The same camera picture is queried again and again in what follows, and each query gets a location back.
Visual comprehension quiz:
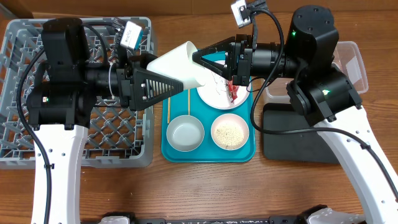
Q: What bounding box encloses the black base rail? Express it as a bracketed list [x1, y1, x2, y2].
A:
[79, 212, 355, 224]

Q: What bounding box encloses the right wooden chopstick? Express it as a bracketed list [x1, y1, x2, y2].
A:
[187, 90, 190, 115]

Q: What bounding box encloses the left wooden chopstick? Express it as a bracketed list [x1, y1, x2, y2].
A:
[167, 97, 171, 124]

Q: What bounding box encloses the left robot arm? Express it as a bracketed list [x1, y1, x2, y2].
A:
[17, 17, 183, 223]

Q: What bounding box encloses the large white plate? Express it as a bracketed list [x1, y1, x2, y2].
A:
[197, 74, 249, 110]

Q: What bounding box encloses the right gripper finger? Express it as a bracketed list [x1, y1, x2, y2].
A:
[193, 58, 232, 80]
[192, 37, 235, 61]

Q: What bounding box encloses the small pink bowl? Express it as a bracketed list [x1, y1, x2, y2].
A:
[211, 113, 249, 151]

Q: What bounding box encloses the black waste tray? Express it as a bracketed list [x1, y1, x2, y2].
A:
[263, 103, 339, 164]

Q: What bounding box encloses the grey bowl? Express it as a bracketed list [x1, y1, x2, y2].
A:
[166, 115, 205, 152]

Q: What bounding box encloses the red snack wrapper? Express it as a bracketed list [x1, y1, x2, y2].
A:
[226, 81, 239, 103]

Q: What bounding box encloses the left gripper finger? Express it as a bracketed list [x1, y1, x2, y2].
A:
[129, 68, 183, 111]
[127, 53, 158, 73]

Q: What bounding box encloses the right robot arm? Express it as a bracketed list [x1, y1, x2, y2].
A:
[192, 5, 397, 223]

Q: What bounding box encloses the clear plastic waste bin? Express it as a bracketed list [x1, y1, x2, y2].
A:
[262, 41, 369, 104]

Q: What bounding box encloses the white paper cup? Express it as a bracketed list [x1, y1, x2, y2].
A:
[147, 41, 211, 90]

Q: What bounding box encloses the teal serving tray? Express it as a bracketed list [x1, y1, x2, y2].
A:
[161, 89, 256, 163]

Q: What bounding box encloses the white tissue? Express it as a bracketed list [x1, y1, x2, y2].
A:
[209, 72, 227, 97]

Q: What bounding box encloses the grey dishwasher rack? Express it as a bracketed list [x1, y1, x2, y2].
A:
[1, 19, 154, 169]

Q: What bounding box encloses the wooden chopstick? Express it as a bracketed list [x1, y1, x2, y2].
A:
[187, 90, 190, 115]
[167, 97, 171, 124]

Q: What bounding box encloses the cooked rice pile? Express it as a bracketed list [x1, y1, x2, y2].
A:
[213, 122, 244, 150]

